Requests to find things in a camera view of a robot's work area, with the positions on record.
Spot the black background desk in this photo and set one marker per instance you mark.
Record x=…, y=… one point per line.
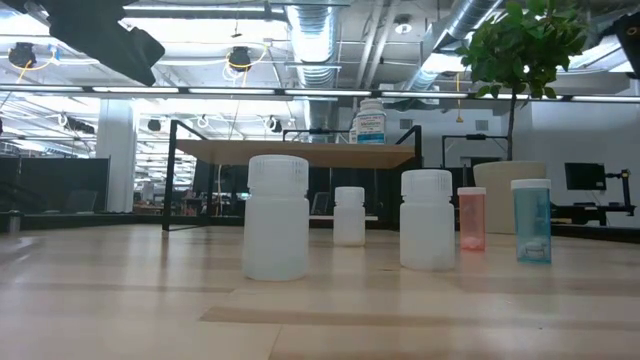
x=590, y=212

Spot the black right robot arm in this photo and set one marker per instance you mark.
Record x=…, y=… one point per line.
x=631, y=50

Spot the green leafy plant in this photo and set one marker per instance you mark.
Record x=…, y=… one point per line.
x=520, y=45

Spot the black background rig frame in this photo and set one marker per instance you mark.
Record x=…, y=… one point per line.
x=467, y=136

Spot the white blue-labelled medicine bottle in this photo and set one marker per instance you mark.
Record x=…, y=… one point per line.
x=371, y=125
x=352, y=134

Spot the white pillar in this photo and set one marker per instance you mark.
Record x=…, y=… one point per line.
x=116, y=155

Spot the black partition panel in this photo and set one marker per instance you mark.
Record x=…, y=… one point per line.
x=50, y=185

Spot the white round plant pot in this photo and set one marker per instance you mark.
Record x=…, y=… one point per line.
x=500, y=172

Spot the teal blue pill vial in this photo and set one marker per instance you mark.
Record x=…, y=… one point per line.
x=531, y=225

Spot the black table frame rail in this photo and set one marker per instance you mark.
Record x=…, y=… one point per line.
x=75, y=222
x=225, y=223
x=595, y=233

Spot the small black background monitor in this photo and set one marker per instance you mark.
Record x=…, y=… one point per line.
x=585, y=176

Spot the wall vent grille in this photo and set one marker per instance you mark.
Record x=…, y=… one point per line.
x=406, y=123
x=481, y=125

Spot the grey office chair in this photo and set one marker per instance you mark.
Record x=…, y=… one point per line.
x=321, y=202

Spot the slanted silver air duct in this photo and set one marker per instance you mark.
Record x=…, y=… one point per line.
x=465, y=22

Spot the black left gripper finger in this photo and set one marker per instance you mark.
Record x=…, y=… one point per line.
x=145, y=55

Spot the ribbed silver air duct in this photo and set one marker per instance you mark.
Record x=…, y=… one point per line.
x=312, y=45

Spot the pink translucent vial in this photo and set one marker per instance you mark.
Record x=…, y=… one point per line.
x=471, y=220

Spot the translucent white plastic bottle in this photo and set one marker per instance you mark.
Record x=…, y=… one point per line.
x=276, y=225
x=426, y=225
x=349, y=220

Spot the wooden shelf with black frame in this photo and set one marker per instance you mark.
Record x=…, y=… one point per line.
x=295, y=153

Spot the small grey post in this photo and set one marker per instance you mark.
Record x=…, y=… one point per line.
x=14, y=222

